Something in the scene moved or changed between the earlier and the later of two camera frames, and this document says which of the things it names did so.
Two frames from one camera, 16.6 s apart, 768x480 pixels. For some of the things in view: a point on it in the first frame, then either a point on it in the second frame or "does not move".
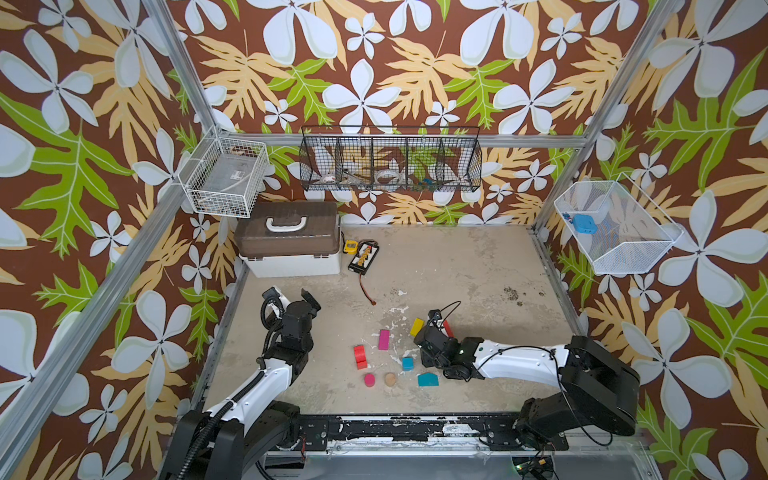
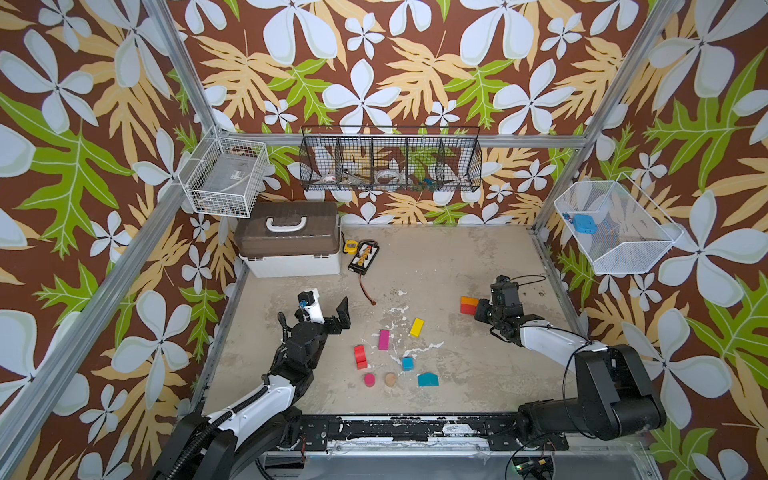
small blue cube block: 408,363 does not move
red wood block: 448,330 -> 467,309
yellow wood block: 419,323 does not move
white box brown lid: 285,239 does not move
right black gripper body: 432,335 -> 486,309
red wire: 374,303 does not move
